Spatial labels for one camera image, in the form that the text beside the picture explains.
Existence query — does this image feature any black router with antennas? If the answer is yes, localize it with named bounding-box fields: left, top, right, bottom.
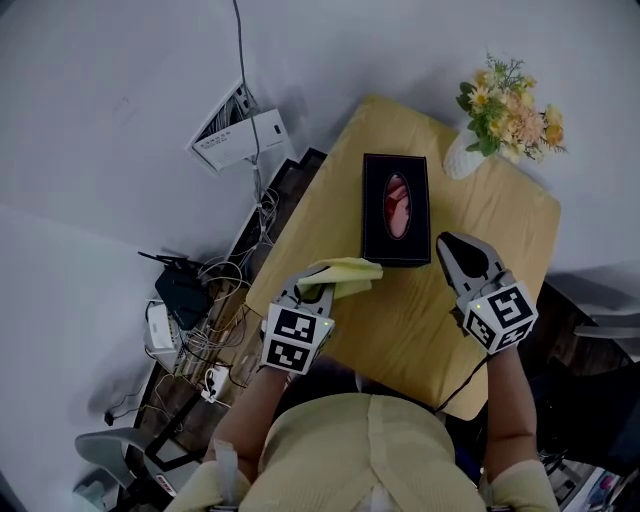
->
left=138, top=251, right=214, bottom=331

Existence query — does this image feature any person's left forearm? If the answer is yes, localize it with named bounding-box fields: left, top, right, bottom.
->
left=209, top=367, right=291, bottom=464

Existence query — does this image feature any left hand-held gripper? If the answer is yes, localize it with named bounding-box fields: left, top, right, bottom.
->
left=259, top=264, right=338, bottom=376

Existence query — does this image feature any person's right forearm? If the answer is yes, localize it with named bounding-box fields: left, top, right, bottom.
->
left=482, top=344, right=539, bottom=481

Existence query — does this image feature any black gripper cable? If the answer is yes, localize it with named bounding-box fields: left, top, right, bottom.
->
left=433, top=352, right=496, bottom=415

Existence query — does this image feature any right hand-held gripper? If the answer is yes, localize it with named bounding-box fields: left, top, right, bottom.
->
left=435, top=231, right=540, bottom=356

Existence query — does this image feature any grey wall cable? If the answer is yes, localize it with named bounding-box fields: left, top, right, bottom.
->
left=232, top=0, right=264, bottom=166

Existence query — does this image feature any black tissue box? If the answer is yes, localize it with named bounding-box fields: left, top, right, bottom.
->
left=360, top=152, right=433, bottom=269

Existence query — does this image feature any white network device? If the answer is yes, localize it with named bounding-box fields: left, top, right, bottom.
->
left=144, top=299, right=184, bottom=357

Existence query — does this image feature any grey arm strap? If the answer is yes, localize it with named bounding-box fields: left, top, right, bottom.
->
left=212, top=438, right=240, bottom=509

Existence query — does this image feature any black office chair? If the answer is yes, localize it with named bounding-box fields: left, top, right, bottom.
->
left=529, top=279, right=640, bottom=476

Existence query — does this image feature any yellow flower bouquet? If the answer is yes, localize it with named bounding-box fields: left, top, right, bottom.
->
left=454, top=52, right=569, bottom=164

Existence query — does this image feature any grey chair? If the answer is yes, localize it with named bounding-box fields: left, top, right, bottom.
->
left=73, top=427, right=174, bottom=512

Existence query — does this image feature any person's yellow shirt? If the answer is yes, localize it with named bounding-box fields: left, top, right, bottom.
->
left=164, top=393, right=559, bottom=512

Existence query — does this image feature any yellow cloth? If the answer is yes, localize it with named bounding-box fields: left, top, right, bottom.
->
left=294, top=256, right=384, bottom=301

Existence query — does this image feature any white wall panel box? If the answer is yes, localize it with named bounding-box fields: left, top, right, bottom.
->
left=187, top=82, right=294, bottom=176

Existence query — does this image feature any white vase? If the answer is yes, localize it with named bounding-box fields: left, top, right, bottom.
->
left=443, top=127, right=489, bottom=180

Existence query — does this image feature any pink tissue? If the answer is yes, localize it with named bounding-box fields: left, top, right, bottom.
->
left=383, top=172, right=414, bottom=237

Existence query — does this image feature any white power strip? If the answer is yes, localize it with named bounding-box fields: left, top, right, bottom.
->
left=201, top=366, right=230, bottom=402

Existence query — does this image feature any tangle of thin cables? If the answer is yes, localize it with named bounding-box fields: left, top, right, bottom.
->
left=174, top=159, right=281, bottom=381

